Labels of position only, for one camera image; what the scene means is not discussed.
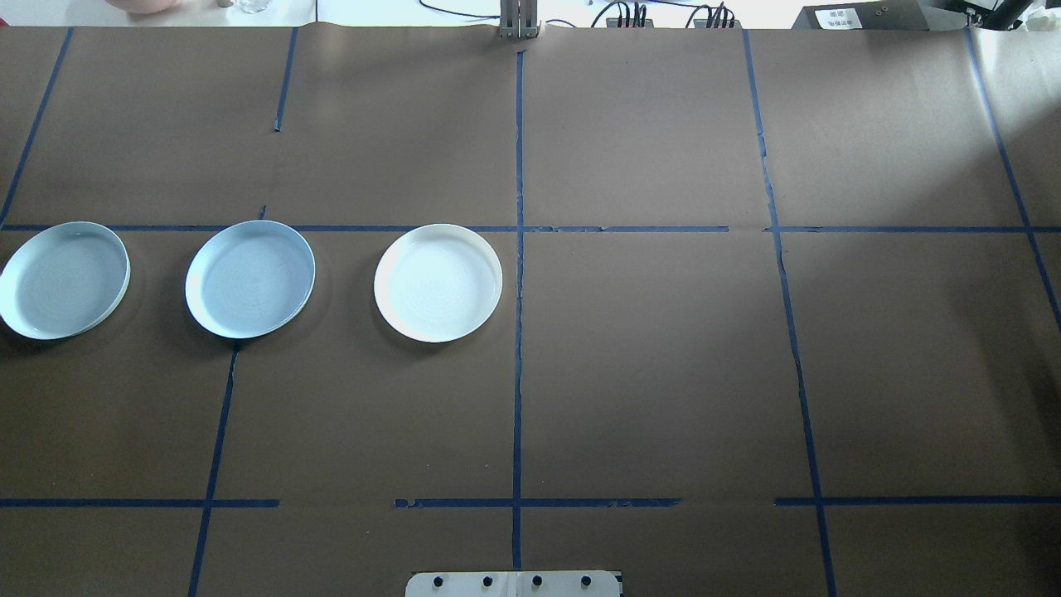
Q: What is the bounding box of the aluminium frame post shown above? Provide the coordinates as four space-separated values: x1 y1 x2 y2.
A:
499 0 540 40

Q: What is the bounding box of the thin black desk cable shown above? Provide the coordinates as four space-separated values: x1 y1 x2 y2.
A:
419 0 503 21

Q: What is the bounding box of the white pole with base plate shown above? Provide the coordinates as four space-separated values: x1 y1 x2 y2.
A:
405 570 624 597

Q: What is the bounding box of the dark box white label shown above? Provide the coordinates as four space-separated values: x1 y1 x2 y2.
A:
792 0 981 32

